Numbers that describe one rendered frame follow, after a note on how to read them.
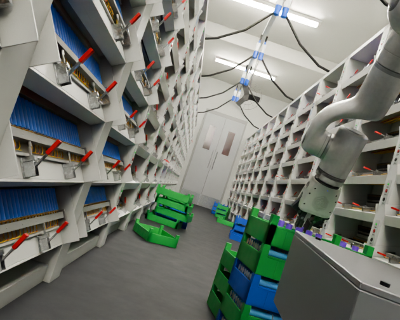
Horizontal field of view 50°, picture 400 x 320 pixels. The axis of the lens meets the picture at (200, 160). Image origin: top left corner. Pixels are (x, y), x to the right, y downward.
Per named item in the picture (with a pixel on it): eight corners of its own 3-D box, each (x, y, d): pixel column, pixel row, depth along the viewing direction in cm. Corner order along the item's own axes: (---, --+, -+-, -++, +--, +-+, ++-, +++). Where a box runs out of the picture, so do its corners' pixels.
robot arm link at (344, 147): (315, 168, 118) (346, 183, 116) (337, 125, 113) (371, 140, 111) (316, 160, 125) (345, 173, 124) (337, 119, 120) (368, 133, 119)
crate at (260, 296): (245, 303, 109) (254, 273, 109) (227, 282, 128) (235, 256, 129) (348, 334, 113) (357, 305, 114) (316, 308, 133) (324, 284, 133)
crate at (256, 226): (264, 244, 110) (273, 214, 110) (243, 231, 129) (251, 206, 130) (366, 276, 114) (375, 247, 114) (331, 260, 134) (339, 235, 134)
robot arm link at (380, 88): (347, 53, 102) (295, 153, 119) (411, 79, 99) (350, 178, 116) (350, 44, 109) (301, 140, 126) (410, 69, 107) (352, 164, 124)
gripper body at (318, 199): (316, 178, 117) (298, 211, 121) (348, 190, 119) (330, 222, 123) (309, 167, 124) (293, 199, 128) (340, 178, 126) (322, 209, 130)
